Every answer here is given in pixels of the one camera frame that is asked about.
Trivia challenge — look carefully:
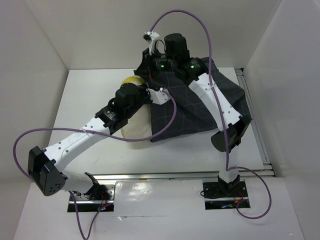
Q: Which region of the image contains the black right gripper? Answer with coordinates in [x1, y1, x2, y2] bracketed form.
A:
[134, 46, 176, 80]

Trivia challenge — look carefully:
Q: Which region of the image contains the cream memory foam pillow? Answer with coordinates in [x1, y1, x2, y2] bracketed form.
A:
[119, 75, 155, 144]

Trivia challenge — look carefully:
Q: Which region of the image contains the dark grey checked pillowcase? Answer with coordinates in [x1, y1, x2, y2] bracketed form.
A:
[150, 61, 252, 143]

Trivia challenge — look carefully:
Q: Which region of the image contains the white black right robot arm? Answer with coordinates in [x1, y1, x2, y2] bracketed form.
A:
[135, 31, 251, 196]

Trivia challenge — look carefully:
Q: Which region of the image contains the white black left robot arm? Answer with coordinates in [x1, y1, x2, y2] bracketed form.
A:
[27, 83, 153, 200]

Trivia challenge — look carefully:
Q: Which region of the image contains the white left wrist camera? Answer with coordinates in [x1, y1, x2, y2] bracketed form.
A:
[147, 87, 171, 105]

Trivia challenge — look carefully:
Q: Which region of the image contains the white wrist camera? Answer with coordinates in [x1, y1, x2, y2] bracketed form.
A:
[147, 87, 171, 105]
[143, 31, 160, 56]

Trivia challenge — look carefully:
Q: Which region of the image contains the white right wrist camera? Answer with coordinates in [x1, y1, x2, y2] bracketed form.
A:
[143, 31, 160, 56]

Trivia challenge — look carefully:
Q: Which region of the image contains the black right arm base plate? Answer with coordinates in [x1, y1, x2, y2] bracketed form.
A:
[202, 181, 248, 199]

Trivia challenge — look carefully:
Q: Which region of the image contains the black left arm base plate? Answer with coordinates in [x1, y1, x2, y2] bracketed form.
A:
[72, 181, 116, 201]

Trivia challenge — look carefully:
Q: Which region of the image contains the aluminium front rail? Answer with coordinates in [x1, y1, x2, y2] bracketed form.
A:
[39, 167, 275, 182]

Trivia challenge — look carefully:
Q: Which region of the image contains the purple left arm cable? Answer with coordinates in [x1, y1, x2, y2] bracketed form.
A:
[12, 87, 178, 240]

